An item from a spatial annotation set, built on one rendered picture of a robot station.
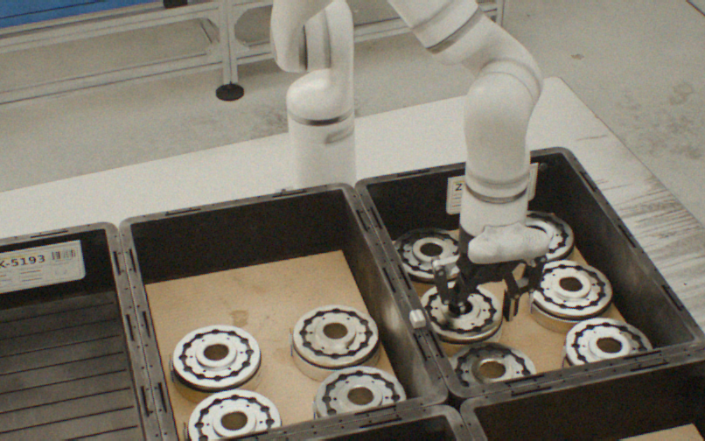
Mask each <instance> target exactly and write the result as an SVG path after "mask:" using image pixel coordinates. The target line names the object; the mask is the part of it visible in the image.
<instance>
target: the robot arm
mask: <svg viewBox="0 0 705 441"><path fill-rule="evenodd" d="M387 1H388V2H389V3H390V5H391V6H392V7H393V8H394V9H395V11H396V12H397V13H398V14H399V15H400V17H401V18H402V19H403V21H404V22H405V23H406V25H407V26H408V27H409V28H410V30H411V31H412V32H413V33H414V34H415V36H416V37H417V38H418V39H419V41H420V42H421V43H422V45H423V46H424V47H425V48H426V50H427V51H428V52H429V54H430V55H431V56H432V57H433V58H434V59H435V60H436V61H437V62H438V63H440V64H442V65H444V66H454V65H456V64H458V63H461V64H462V65H463V66H464V67H466V68H467V69H468V70H469V71H470V72H471V73H472V74H473V76H474V77H475V81H474V82H473V83H472V85H471V88H470V89H469V91H468V94H467V96H466V99H465V103H464V138H465V144H466V149H467V152H468V153H467V159H466V167H465V180H464V190H463V193H462V199H461V209H460V222H459V234H458V247H457V250H456V251H455V253H454V255H453V256H452V257H449V258H445V259H443V260H441V258H440V257H439V256H437V255H436V256H433V257H432V258H431V260H430V261H431V266H432V271H433V276H434V280H435V285H436V291H437V293H438V296H439V297H440V300H441V303H442V305H448V304H451V306H450V311H451V312H452V313H454V314H457V315H465V314H466V305H465V303H466V301H467V300H468V298H469V296H470V295H471V294H474V292H475V290H476V289H477V288H478V286H479V285H481V284H487V283H490V282H491V283H499V282H502V280H503V279H504V281H505V283H506V286H507V289H505V290H504V298H503V307H502V311H503V315H504V317H505V319H506V322H510V321H513V317H515V316H516V315H517V313H518V309H519V301H520V297H521V295H522V294H524V293H529V294H531V293H534V292H535V291H536V289H537V286H538V283H539V282H540V279H541V274H542V271H543V270H544V267H545V264H546V261H547V259H548V257H547V255H546V254H547V253H548V252H549V245H550V238H549V236H548V235H547V234H546V233H544V232H543V231H540V230H537V229H533V228H529V227H526V219H527V184H528V176H529V168H530V150H529V148H528V145H527V142H526V136H527V127H528V123H529V120H530V117H531V115H532V113H533V111H534V108H535V106H536V103H537V101H538V100H539V98H540V96H541V92H542V89H543V78H542V74H541V70H540V68H539V66H538V64H537V62H536V61H535V59H534V57H533V56H532V55H531V53H530V52H529V51H528V50H527V49H526V48H525V47H524V46H523V45H522V44H521V43H519V42H518V41H517V40H516V39H515V38H513V37H512V36H511V35H510V34H508V33H507V32H506V31H505V30H503V29H502V28H501V27H500V26H498V25H497V24H495V23H494V22H493V21H492V20H491V19H489V18H488V17H487V16H486V15H485V13H484V12H483V11H482V10H481V8H480V7H479V6H478V4H477V3H476V2H475V0H387ZM269 29H270V40H269V42H270V44H271V49H272V54H273V56H274V58H275V61H276V63H277V65H278V66H279V67H280V68H281V69H282V70H284V71H286V72H292V73H302V72H305V71H306V72H309V71H312V72H311V73H308V74H306V75H305V76H303V77H301V78H300V79H298V80H296V81H295V82H294V83H293V84H292V85H291V86H290V88H289V90H288V93H287V100H286V101H287V111H288V123H289V133H290V155H291V167H292V178H293V190H296V189H301V188H306V187H312V186H321V185H327V184H332V183H346V184H348V185H350V186H352V187H353V188H354V186H355V184H356V182H357V170H356V145H355V124H354V102H353V51H354V29H353V17H352V13H351V11H350V8H349V6H348V4H347V3H346V1H345V0H275V1H274V5H273V10H272V15H271V22H270V26H269ZM524 259H526V261H527V262H526V265H525V268H524V270H523V272H522V275H521V278H520V279H519V280H516V281H515V278H514V276H513V271H514V270H515V269H516V268H517V266H518V265H519V264H520V263H521V262H522V261H523V260H524ZM455 267H457V268H458V269H459V272H458V273H457V281H456V282H455V283H454V285H453V287H452V289H449V285H448V281H447V278H450V274H451V271H452V269H453V268H455Z"/></svg>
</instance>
